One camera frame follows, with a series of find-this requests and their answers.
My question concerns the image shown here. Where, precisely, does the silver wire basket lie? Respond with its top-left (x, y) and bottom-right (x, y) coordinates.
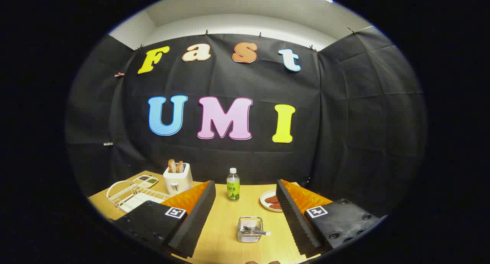
top-left (237, 217), bottom-right (263, 243)

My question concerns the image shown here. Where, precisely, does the metal spoon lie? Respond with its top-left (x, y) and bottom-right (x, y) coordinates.
top-left (242, 226), bottom-right (271, 236)

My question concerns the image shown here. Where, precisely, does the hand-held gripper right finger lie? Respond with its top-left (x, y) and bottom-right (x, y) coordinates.
top-left (276, 179), bottom-right (387, 259)

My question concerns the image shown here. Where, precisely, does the small white oval dish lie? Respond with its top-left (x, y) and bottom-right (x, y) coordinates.
top-left (260, 190), bottom-right (283, 212)

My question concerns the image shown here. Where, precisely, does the white wire dish rack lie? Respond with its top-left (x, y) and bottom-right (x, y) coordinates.
top-left (106, 180), bottom-right (173, 213)

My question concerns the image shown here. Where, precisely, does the black backdrop cloth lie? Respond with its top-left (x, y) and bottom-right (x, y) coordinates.
top-left (65, 26), bottom-right (427, 218)

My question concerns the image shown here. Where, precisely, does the green label drink bottle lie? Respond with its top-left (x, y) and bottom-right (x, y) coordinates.
top-left (227, 168), bottom-right (240, 202)

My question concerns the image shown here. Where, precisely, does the white toaster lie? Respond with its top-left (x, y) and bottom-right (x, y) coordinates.
top-left (163, 163), bottom-right (194, 196)

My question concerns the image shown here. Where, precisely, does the divided white seasoning tray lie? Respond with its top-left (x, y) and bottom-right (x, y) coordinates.
top-left (133, 175), bottom-right (158, 187)

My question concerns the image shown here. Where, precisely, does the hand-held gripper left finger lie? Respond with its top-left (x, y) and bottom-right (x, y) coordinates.
top-left (108, 180), bottom-right (216, 259)

